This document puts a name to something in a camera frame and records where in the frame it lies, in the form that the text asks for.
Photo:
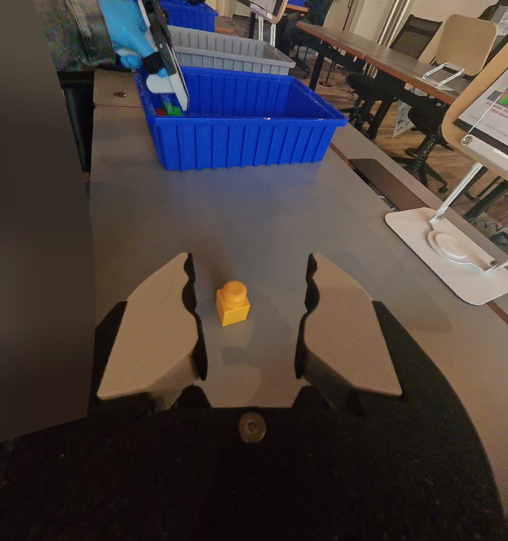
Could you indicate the long brown table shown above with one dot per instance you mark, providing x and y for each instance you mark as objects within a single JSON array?
[{"x": 364, "y": 46}]

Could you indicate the printed instruction sheet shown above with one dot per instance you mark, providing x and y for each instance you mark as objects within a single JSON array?
[{"x": 507, "y": 110}]

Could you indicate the orange single-stud mega block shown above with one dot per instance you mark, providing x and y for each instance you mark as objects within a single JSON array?
[{"x": 233, "y": 310}]

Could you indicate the white printed paper sheet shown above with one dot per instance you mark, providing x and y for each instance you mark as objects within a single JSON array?
[{"x": 402, "y": 120}]

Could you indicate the blue ribbed plastic bin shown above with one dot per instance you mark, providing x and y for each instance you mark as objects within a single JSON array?
[
  {"x": 245, "y": 143},
  {"x": 190, "y": 17}
]

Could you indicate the person's grey sweater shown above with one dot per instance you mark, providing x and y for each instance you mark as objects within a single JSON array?
[{"x": 81, "y": 34}]

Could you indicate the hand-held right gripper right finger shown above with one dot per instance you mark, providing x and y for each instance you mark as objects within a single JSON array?
[{"x": 351, "y": 338}]

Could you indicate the clear acrylic sign holder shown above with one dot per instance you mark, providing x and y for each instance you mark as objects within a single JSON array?
[{"x": 437, "y": 76}]

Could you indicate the black mesh back chair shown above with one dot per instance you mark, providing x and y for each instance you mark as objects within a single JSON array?
[{"x": 414, "y": 38}]

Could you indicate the beige chair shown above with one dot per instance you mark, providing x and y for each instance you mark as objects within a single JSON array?
[{"x": 465, "y": 42}]

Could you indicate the black office chair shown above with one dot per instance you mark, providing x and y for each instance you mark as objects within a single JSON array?
[
  {"x": 368, "y": 88},
  {"x": 427, "y": 126}
]

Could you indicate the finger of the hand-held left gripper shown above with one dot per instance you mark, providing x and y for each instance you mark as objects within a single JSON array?
[{"x": 182, "y": 95}]

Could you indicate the person's left hand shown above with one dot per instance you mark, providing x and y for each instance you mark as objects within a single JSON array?
[{"x": 127, "y": 29}]

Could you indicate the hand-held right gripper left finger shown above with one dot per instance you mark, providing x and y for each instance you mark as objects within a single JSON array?
[{"x": 152, "y": 338}]

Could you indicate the grey ribbed plastic bin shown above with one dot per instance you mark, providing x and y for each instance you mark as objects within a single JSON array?
[{"x": 237, "y": 63}]

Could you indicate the green two-stud mega block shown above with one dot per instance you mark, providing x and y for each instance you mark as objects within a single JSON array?
[{"x": 173, "y": 110}]

